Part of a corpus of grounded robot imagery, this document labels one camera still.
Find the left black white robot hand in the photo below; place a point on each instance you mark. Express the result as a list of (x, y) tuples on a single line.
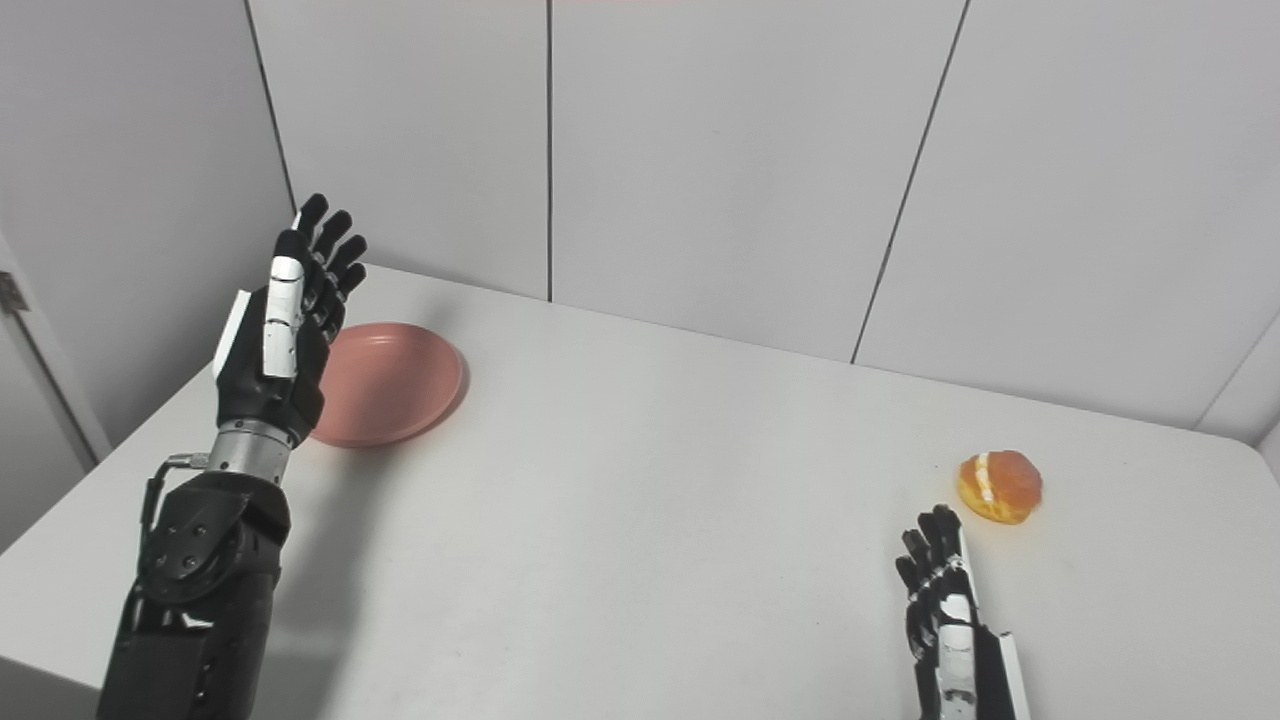
[(270, 370)]

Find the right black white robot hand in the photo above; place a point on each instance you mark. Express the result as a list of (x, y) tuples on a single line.
[(960, 660)]

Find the pink round plate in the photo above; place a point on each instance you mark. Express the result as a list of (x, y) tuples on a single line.
[(395, 385)]

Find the cream puff pastry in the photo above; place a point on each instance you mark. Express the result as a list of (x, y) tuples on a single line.
[(1005, 485)]

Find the grey metal door hinge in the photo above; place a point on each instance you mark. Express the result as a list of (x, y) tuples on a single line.
[(12, 292)]

